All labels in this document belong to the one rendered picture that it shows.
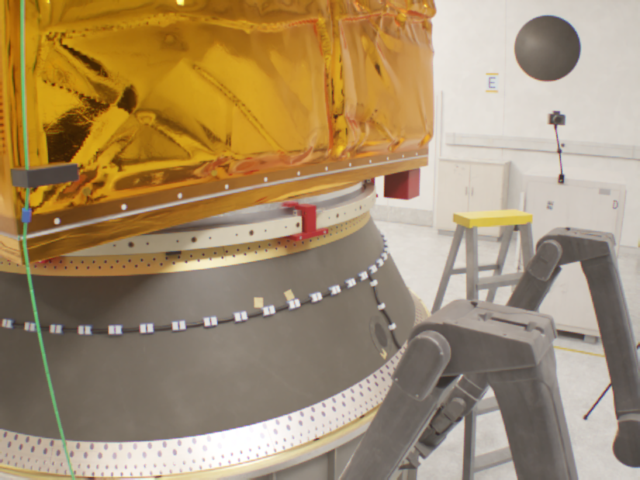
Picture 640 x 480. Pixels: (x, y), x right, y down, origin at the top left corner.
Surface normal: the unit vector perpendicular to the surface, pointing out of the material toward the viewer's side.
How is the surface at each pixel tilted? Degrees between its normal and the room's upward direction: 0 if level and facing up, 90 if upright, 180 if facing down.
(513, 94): 90
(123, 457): 43
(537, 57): 90
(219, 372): 62
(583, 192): 90
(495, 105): 90
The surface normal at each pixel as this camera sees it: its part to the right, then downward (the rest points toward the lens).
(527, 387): -0.51, 0.39
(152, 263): 0.24, -0.25
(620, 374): -0.67, 0.20
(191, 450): 0.22, -0.55
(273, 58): 0.85, 0.10
